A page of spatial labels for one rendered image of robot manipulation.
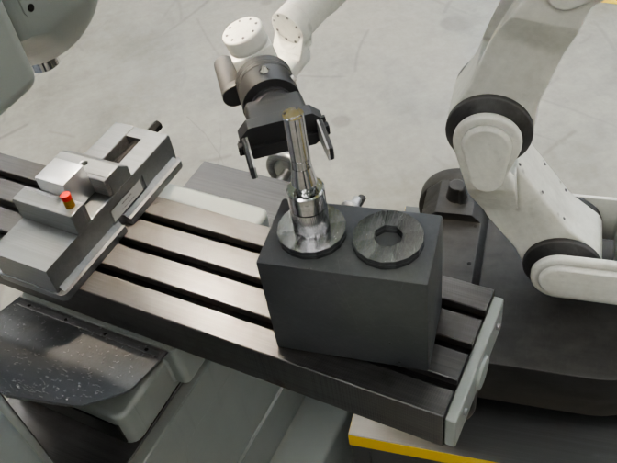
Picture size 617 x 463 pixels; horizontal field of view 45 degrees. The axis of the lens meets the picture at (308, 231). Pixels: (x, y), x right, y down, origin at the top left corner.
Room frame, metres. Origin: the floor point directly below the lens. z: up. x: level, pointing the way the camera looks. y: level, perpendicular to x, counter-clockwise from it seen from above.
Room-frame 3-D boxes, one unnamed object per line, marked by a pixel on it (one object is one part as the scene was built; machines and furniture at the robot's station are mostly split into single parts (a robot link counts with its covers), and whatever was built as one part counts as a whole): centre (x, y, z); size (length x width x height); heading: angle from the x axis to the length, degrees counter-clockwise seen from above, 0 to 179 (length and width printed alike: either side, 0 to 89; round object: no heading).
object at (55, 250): (0.99, 0.36, 0.98); 0.35 x 0.15 x 0.11; 146
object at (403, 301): (0.66, -0.05, 1.03); 0.22 x 0.12 x 0.20; 67
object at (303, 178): (0.68, -0.01, 1.25); 0.03 x 0.03 x 0.11
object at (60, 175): (0.96, 0.38, 1.03); 0.06 x 0.05 x 0.06; 56
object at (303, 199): (0.68, -0.01, 1.19); 0.05 x 0.05 x 0.01
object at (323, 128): (0.80, -0.05, 1.16); 0.06 x 0.02 x 0.03; 6
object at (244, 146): (0.79, 0.07, 1.16); 0.06 x 0.02 x 0.03; 6
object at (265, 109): (0.89, 0.02, 1.16); 0.13 x 0.12 x 0.10; 96
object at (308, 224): (0.68, -0.01, 1.16); 0.05 x 0.05 x 0.06
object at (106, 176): (1.01, 0.35, 1.02); 0.12 x 0.06 x 0.04; 56
